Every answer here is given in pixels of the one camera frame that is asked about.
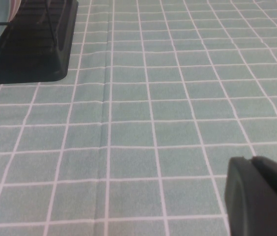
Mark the green checked tablecloth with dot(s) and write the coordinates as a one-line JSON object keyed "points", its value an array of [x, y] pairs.
{"points": [[153, 123]]}

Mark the pink plate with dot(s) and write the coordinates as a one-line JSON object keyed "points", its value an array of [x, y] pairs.
{"points": [[15, 6]]}

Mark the black plastic drip tray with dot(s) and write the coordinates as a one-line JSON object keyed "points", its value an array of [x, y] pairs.
{"points": [[30, 66]]}

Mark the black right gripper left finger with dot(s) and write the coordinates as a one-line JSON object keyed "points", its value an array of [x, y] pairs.
{"points": [[251, 209]]}

